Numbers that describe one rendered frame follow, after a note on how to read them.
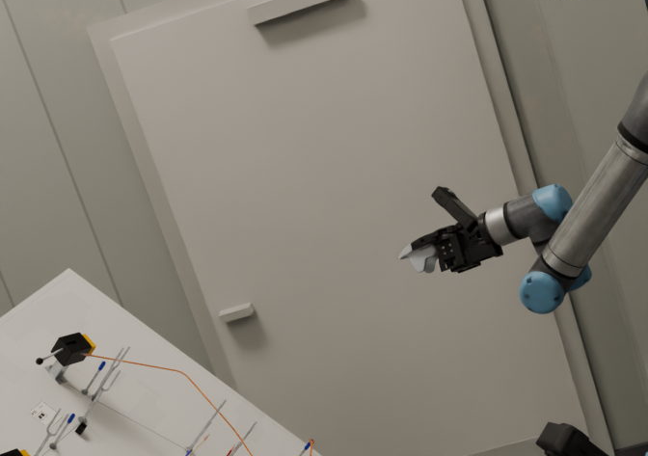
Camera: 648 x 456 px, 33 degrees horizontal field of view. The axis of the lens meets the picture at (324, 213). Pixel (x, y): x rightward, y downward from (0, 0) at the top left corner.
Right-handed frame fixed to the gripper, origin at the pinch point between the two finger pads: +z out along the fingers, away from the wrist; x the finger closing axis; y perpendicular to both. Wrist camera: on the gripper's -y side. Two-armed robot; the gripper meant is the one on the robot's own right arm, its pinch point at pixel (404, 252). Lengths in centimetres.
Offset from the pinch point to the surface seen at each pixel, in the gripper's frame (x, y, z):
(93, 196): 86, -85, 168
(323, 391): 148, 1, 132
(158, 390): -22, 14, 52
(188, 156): 97, -86, 129
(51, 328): -38, -3, 62
